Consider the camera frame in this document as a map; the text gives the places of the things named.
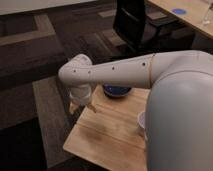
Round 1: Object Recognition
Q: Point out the clear drinking glass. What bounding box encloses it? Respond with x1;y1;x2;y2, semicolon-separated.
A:
202;0;213;25

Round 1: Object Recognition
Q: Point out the black office chair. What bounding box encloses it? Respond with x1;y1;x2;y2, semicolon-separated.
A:
112;0;178;54

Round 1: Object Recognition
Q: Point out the blue ceramic bowl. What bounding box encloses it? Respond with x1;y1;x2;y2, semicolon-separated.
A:
102;85;132;98

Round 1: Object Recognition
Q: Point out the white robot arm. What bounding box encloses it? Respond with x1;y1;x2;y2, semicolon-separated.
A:
58;50;213;171

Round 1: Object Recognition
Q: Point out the white paper cup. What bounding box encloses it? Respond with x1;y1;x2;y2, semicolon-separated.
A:
137;112;146;138

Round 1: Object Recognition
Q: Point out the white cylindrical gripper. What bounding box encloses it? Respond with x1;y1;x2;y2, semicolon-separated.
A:
69;84;97;115

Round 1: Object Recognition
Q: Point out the blue round coaster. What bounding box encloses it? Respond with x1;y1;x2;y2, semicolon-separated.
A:
172;8;187;15

